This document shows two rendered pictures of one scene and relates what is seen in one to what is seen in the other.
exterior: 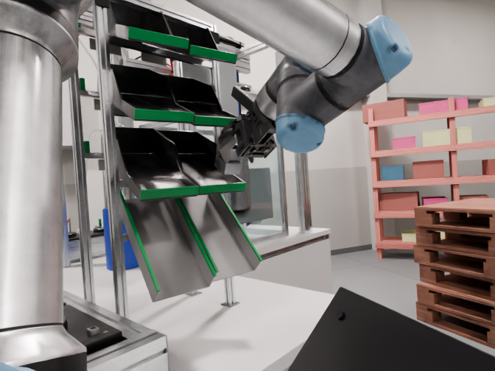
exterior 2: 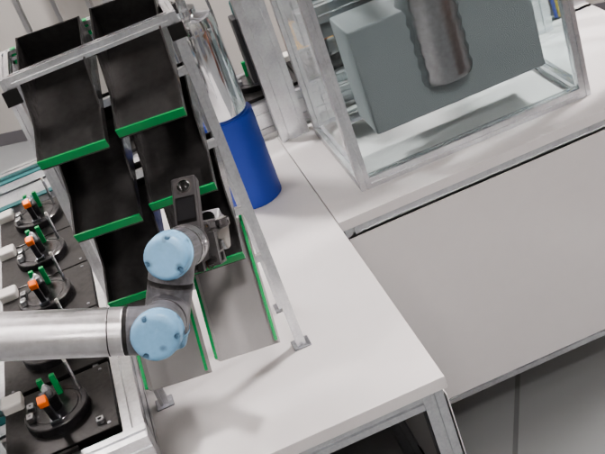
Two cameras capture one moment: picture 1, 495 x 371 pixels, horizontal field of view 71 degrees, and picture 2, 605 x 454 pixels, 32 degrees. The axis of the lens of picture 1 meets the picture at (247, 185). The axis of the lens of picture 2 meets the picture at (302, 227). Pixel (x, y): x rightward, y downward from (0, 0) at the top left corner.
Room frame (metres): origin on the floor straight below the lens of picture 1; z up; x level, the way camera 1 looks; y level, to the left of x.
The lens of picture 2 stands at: (-0.38, -1.27, 2.20)
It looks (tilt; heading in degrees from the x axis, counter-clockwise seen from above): 29 degrees down; 41
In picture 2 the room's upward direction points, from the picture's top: 20 degrees counter-clockwise
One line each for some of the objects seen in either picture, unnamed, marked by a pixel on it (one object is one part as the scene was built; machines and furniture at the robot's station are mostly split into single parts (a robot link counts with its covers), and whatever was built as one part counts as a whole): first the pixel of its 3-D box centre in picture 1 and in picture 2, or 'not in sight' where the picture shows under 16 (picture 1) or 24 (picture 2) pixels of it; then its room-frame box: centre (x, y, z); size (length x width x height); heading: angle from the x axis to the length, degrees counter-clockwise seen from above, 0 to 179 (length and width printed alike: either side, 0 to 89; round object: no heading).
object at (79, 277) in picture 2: not in sight; (40, 286); (0.93, 0.77, 1.01); 0.24 x 0.24 x 0.13; 47
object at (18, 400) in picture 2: not in sight; (14, 406); (0.59, 0.54, 0.97); 0.05 x 0.05 x 0.04; 47
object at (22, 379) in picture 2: not in sight; (45, 336); (0.76, 0.59, 1.01); 0.24 x 0.24 x 0.13; 47
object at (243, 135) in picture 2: (123, 236); (239, 156); (1.57, 0.58, 1.00); 0.16 x 0.16 x 0.27
